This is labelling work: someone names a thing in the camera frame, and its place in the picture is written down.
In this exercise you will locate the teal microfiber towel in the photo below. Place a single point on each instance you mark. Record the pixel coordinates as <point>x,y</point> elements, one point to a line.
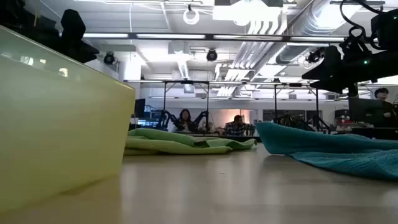
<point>326,149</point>

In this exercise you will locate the small dark monitor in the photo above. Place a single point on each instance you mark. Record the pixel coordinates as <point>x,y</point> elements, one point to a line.
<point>140,108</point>

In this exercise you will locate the black dome camera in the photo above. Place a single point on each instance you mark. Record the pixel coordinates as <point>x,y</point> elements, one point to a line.
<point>211,55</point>
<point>314,56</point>
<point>109,58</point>

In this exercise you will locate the black aluminium table frame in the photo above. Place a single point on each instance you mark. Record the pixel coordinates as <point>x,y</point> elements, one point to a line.
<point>242,137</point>

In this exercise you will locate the black frame stand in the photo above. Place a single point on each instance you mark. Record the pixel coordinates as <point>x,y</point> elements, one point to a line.
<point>275,102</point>
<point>164,99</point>

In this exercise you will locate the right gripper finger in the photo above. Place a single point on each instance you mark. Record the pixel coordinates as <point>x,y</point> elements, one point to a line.
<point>335,85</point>
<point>329,65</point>

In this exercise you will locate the person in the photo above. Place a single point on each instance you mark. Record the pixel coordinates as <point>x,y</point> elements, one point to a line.
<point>384,105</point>
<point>185,121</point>
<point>237,126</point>

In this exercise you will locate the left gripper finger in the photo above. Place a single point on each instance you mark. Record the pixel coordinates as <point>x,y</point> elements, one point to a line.
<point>73,26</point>
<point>82,51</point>

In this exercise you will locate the yellow translucent plastic basket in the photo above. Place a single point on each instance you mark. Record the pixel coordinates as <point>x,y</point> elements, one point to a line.
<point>62,124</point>

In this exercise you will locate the silver ventilation duct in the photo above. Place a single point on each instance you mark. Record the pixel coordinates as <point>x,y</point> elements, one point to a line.
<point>311,18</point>

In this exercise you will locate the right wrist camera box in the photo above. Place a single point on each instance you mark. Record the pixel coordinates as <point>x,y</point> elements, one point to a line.
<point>387,31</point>

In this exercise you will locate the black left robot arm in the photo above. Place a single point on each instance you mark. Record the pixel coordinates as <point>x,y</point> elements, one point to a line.
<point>12,12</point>

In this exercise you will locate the black monitor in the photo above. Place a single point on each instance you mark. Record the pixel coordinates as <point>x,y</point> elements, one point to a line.
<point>362,110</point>

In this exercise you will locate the bright green microfiber towel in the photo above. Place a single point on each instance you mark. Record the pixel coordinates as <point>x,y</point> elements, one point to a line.
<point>161,134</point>

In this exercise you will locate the long fluorescent light strip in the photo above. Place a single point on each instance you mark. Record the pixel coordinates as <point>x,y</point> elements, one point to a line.
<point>248,37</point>
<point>105,35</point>

